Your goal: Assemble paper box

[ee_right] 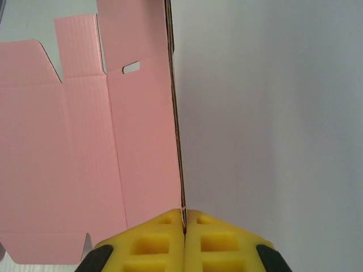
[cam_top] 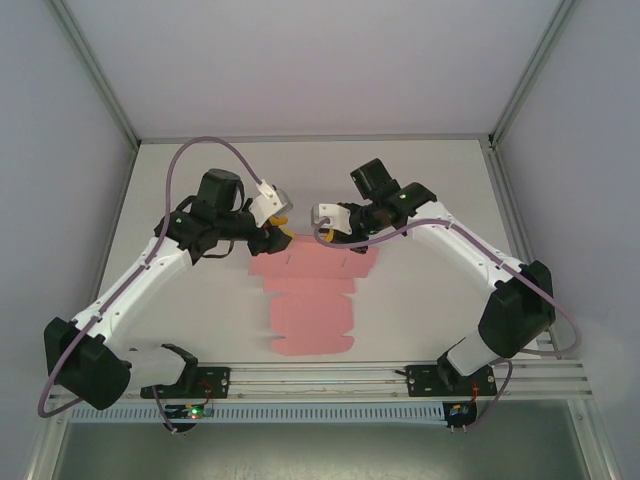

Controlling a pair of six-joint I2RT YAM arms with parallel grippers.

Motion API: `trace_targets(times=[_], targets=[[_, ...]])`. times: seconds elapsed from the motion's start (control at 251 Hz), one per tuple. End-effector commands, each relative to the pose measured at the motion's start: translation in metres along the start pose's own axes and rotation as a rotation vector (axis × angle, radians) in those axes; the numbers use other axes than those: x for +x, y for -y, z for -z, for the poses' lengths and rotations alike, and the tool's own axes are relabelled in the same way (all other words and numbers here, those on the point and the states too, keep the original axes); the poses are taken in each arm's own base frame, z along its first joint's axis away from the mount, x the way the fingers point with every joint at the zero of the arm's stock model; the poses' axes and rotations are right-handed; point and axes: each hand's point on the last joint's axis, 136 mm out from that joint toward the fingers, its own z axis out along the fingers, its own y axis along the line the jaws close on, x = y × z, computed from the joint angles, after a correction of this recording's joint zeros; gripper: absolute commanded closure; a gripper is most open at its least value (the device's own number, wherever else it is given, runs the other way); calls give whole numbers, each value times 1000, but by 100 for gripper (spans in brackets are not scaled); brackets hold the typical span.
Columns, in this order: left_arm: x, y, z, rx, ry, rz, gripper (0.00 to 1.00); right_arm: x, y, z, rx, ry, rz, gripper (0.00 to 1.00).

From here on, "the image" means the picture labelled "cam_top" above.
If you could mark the aluminium frame crossbar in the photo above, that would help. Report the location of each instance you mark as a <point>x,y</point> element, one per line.
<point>320,138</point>

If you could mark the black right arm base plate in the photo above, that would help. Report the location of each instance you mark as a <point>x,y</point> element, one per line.
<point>422,382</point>

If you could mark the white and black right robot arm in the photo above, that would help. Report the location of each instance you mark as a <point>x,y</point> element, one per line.
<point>465,247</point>

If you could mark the grey metal panel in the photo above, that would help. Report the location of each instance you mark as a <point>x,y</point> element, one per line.
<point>320,455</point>

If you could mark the circuit board with green light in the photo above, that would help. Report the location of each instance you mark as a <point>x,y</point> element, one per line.
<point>192,412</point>

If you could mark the aluminium mounting rail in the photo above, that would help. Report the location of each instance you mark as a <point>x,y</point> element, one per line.
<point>320,380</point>

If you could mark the aluminium side rail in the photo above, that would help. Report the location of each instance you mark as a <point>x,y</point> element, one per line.
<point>118,200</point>
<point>505,200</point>

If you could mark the aluminium frame leg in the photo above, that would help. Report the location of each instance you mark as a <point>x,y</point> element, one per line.
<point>46,445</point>
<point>595,445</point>

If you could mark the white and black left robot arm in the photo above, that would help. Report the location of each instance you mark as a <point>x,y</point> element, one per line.
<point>135,290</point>

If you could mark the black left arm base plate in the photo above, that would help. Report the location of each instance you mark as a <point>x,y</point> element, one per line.
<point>215,382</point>

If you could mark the small circuit board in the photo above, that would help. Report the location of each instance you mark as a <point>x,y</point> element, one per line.
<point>457,412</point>

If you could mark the aluminium frame post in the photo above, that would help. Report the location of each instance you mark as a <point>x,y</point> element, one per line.
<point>98,75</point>
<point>529,75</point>

